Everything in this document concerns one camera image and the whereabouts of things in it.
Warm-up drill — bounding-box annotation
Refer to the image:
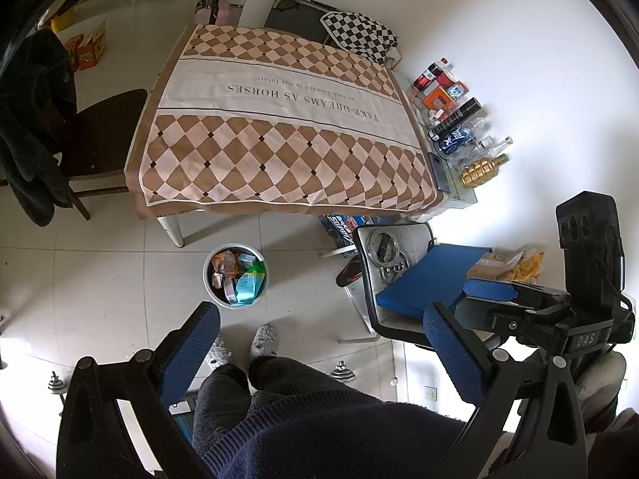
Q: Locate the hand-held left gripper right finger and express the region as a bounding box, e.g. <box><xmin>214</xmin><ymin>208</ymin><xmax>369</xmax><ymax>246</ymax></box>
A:
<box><xmin>423</xmin><ymin>301</ymin><xmax>590</xmax><ymax>479</ymax></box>

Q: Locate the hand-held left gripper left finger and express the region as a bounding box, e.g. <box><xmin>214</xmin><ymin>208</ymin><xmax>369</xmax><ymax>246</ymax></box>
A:
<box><xmin>56</xmin><ymin>301</ymin><xmax>222</xmax><ymax>479</ymax></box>

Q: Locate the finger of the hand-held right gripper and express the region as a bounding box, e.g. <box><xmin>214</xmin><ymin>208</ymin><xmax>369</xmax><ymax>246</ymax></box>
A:
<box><xmin>486</xmin><ymin>308</ymin><xmax>570</xmax><ymax>352</ymax></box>
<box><xmin>463</xmin><ymin>278</ymin><xmax>575</xmax><ymax>311</ymax></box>

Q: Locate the white trash bin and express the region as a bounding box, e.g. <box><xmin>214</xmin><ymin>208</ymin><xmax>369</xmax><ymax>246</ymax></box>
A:
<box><xmin>203</xmin><ymin>243</ymin><xmax>270</xmax><ymax>308</ymax></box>

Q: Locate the person's right forearm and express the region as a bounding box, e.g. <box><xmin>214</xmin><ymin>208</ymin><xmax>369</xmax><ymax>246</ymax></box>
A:
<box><xmin>572</xmin><ymin>352</ymin><xmax>639</xmax><ymax>479</ymax></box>

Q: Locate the brown cardboard box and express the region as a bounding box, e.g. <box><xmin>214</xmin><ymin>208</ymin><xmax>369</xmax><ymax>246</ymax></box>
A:
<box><xmin>466</xmin><ymin>252</ymin><xmax>525</xmax><ymax>281</ymax></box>

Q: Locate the grey fluffy slipper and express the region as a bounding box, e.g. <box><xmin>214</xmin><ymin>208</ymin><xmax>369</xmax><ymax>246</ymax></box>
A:
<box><xmin>250</xmin><ymin>324</ymin><xmax>278</xmax><ymax>359</ymax></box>
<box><xmin>207</xmin><ymin>336</ymin><xmax>232</xmax><ymax>368</ymax></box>

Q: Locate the yellow snack packet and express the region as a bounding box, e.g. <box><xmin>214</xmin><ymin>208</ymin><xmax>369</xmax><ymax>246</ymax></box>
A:
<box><xmin>513</xmin><ymin>252</ymin><xmax>546</xmax><ymax>283</ymax></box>

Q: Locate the person's left leg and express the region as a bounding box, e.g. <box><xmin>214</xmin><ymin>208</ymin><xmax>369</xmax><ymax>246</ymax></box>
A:
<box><xmin>192</xmin><ymin>363</ymin><xmax>253</xmax><ymax>479</ymax></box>

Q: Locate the person's leg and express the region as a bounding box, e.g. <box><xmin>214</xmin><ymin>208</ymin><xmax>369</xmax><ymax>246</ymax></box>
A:
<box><xmin>248</xmin><ymin>356</ymin><xmax>390</xmax><ymax>410</ymax></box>
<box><xmin>192</xmin><ymin>363</ymin><xmax>253</xmax><ymax>479</ymax></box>

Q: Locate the blue foam board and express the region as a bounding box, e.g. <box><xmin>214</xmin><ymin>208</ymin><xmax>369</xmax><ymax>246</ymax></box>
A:
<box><xmin>375</xmin><ymin>244</ymin><xmax>494</xmax><ymax>321</ymax></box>

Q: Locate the green snack packet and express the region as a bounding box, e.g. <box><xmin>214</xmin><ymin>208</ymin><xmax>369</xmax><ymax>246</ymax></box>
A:
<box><xmin>234</xmin><ymin>262</ymin><xmax>266</xmax><ymax>305</ymax></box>

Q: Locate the person's right leg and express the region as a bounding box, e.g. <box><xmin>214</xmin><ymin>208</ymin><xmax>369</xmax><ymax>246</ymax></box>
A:
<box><xmin>248</xmin><ymin>356</ymin><xmax>390</xmax><ymax>410</ymax></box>

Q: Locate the gold grenade-shaped bottle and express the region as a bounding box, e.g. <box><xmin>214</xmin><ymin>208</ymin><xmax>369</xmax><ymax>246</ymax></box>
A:
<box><xmin>459</xmin><ymin>154</ymin><xmax>510</xmax><ymax>188</ymax></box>

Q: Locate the white table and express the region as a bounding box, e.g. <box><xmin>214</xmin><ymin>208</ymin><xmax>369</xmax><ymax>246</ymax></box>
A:
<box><xmin>125</xmin><ymin>23</ymin><xmax>482</xmax><ymax>249</ymax></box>

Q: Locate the dark blue smartphone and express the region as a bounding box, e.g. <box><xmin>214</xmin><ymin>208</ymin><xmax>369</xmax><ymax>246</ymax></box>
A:
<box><xmin>428</xmin><ymin>152</ymin><xmax>453</xmax><ymax>193</ymax></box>

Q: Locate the red black slipper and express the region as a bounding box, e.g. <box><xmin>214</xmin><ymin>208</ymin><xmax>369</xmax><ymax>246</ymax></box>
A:
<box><xmin>335</xmin><ymin>257</ymin><xmax>361</xmax><ymax>289</ymax></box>

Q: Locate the navy knit sweater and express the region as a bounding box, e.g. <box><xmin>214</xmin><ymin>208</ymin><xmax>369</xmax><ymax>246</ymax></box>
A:
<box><xmin>214</xmin><ymin>393</ymin><xmax>471</xmax><ymax>479</ymax></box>

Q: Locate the clear glass bottle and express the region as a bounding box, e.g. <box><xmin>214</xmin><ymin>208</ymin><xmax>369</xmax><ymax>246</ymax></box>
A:
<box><xmin>449</xmin><ymin>136</ymin><xmax>514</xmax><ymax>169</ymax></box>

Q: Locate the blue printed box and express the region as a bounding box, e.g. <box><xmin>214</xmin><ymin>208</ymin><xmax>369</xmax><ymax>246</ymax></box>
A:
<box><xmin>319</xmin><ymin>214</ymin><xmax>381</xmax><ymax>256</ymax></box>

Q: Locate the black spray can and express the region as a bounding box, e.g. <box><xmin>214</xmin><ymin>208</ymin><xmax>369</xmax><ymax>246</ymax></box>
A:
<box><xmin>429</xmin><ymin>100</ymin><xmax>483</xmax><ymax>141</ymax></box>

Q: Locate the dark red drink bottle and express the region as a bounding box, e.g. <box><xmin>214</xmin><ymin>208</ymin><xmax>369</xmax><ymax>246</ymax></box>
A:
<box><xmin>414</xmin><ymin>58</ymin><xmax>452</xmax><ymax>91</ymax></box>

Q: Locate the dark wooden chair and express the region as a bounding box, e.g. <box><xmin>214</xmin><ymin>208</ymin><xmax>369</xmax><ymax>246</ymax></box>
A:
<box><xmin>62</xmin><ymin>89</ymin><xmax>149</xmax><ymax>221</ymax></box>

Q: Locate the dark jacket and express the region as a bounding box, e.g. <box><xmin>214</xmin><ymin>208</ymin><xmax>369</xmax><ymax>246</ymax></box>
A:
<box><xmin>0</xmin><ymin>27</ymin><xmax>79</xmax><ymax>228</ymax></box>

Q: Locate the black white checkered cushion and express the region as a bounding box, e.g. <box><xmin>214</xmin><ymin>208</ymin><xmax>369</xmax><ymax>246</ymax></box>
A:
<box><xmin>319</xmin><ymin>10</ymin><xmax>400</xmax><ymax>63</ymax></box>

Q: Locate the orange printed cardboard box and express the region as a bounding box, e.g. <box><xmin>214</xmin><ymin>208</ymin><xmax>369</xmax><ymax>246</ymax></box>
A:
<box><xmin>64</xmin><ymin>25</ymin><xmax>109</xmax><ymax>71</ymax></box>

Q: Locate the black folded board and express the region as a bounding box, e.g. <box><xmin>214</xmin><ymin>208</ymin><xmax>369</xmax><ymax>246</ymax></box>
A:
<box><xmin>264</xmin><ymin>0</ymin><xmax>343</xmax><ymax>45</ymax></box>

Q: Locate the white chair black frame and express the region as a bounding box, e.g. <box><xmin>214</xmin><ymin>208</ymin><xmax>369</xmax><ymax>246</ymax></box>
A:
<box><xmin>342</xmin><ymin>222</ymin><xmax>436</xmax><ymax>346</ymax></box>

